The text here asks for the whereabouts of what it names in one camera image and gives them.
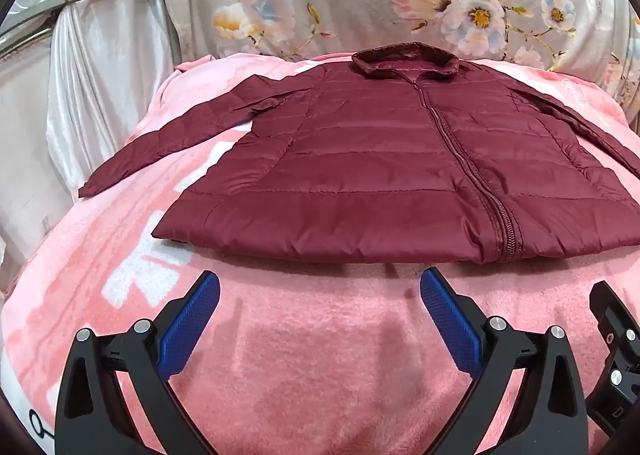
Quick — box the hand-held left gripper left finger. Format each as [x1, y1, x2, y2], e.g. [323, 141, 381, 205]
[55, 270, 221, 455]

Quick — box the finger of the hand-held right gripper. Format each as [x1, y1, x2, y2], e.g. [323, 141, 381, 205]
[588, 280, 640, 376]

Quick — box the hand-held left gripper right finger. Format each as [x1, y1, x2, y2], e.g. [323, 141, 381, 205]
[420, 266, 589, 455]

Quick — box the maroon puffer jacket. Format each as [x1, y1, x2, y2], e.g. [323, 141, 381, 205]
[78, 46, 640, 264]

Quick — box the pink printed blanket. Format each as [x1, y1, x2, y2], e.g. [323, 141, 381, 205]
[0, 52, 640, 455]

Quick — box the white satin curtain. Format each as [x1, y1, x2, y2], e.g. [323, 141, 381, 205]
[0, 0, 193, 286]

